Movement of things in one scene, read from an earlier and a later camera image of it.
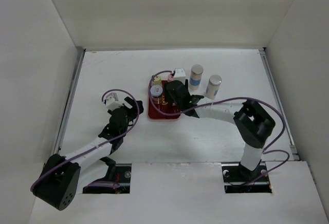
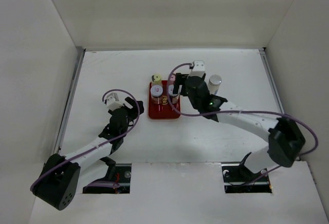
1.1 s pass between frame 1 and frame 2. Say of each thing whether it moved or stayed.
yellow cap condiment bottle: stayed
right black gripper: moved
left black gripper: stayed
